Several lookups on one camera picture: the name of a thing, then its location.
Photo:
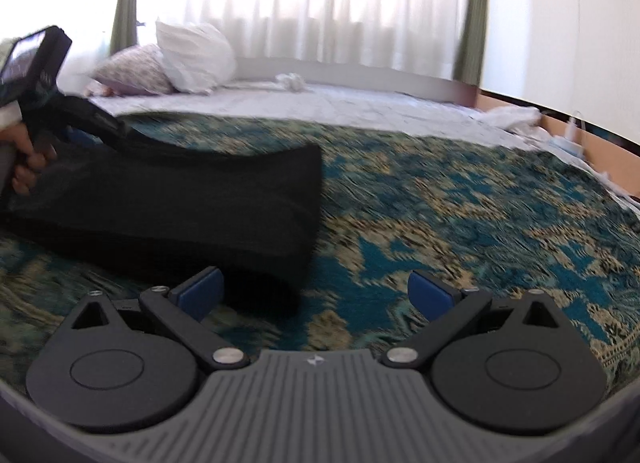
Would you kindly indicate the white cloth bundle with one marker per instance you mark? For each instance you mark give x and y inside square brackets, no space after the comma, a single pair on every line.
[292,82]

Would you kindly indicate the white sheer curtain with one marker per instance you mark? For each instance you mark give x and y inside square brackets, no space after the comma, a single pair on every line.
[310,3]

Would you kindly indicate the light blue packet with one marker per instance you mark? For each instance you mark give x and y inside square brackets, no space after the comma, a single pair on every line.
[562,145]

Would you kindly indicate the grey bed headboard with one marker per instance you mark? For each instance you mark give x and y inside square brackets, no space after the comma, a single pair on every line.
[390,80]

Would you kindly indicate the white pillow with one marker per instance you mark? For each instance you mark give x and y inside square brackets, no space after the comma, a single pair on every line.
[197,55]

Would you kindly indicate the wooden side board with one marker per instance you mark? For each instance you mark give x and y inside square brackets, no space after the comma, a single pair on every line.
[610,158]

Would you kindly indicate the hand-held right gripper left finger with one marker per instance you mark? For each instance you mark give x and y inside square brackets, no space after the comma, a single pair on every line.
[202,289]

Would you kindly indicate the person's left forearm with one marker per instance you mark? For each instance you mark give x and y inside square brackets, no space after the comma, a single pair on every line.
[5,163]

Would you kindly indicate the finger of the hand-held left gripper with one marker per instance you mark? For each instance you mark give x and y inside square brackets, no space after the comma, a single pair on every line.
[95,118]

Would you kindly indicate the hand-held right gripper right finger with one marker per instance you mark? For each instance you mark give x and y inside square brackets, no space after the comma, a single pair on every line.
[431,293]

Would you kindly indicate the person's left hand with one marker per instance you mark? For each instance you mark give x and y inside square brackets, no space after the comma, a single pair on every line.
[27,163]

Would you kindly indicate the teal paisley blanket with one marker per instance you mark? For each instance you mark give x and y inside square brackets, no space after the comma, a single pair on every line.
[450,223]

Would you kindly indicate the floral pillow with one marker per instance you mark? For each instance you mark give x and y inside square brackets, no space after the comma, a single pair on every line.
[132,70]

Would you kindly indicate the black pants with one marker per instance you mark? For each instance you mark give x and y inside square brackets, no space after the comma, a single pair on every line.
[190,213]

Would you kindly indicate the crumpled white cloth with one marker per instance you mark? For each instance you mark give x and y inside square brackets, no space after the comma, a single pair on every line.
[512,119]

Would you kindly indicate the white bed sheet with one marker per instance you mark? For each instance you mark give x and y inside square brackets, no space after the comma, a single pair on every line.
[350,105]

